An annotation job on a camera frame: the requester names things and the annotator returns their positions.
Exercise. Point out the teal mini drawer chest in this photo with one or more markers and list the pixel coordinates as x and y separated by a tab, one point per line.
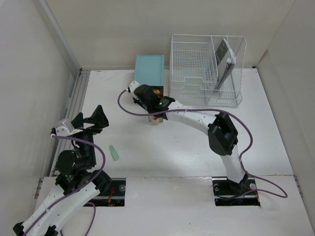
149	70

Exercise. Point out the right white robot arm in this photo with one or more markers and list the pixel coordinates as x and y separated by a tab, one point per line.
219	128

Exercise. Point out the green chalk stick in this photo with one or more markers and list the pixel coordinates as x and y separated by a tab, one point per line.
113	153

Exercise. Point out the white wire desk organizer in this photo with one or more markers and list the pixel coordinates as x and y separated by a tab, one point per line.
193	70

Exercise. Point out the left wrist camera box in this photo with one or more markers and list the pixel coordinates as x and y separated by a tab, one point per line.
64	128

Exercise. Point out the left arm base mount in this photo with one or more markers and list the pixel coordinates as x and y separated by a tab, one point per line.
114	197

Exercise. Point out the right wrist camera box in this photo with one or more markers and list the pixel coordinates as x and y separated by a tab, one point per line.
132	86

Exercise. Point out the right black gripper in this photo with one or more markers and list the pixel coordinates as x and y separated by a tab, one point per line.
136	100

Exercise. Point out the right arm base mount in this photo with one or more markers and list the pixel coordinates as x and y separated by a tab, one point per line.
228	193

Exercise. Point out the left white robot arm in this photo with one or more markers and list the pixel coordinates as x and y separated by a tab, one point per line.
77	182

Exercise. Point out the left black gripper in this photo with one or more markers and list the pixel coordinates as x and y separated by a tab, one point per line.
98	118

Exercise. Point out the grey setup guide booklet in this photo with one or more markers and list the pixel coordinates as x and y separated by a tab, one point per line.
226	60

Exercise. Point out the aluminium frame rail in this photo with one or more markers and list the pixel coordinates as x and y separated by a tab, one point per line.
73	106

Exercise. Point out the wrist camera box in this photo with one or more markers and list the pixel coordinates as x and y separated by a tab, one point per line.
132	86
64	128

